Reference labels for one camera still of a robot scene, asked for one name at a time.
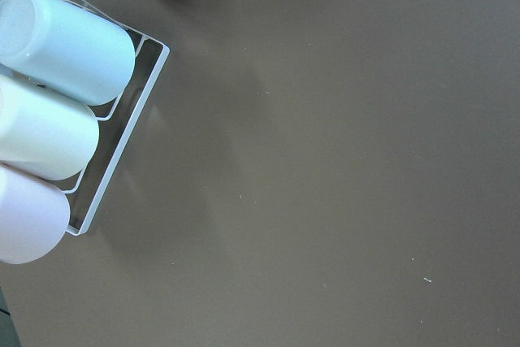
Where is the pastel pink cup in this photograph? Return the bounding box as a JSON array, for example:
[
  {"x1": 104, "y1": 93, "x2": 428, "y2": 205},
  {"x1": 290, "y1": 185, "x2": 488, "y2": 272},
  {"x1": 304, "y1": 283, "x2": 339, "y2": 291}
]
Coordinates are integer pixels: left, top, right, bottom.
[{"x1": 1, "y1": 165, "x2": 70, "y2": 264}]

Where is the pastel blue cup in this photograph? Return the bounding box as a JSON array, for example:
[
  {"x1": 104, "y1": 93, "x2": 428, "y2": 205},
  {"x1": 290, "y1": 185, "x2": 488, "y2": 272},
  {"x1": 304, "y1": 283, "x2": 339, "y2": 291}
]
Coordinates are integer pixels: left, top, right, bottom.
[{"x1": 1, "y1": 0, "x2": 135, "y2": 106}]

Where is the white cup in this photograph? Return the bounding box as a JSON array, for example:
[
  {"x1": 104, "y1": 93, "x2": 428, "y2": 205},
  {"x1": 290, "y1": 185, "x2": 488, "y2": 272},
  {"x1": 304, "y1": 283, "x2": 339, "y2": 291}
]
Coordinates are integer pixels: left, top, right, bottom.
[{"x1": 1, "y1": 76, "x2": 99, "y2": 180}]

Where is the white wire cup rack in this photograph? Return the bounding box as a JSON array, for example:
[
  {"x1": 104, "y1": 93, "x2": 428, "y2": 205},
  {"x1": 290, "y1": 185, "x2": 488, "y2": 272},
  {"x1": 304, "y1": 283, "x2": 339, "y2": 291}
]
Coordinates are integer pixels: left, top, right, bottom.
[{"x1": 54, "y1": 0, "x2": 170, "y2": 236}]

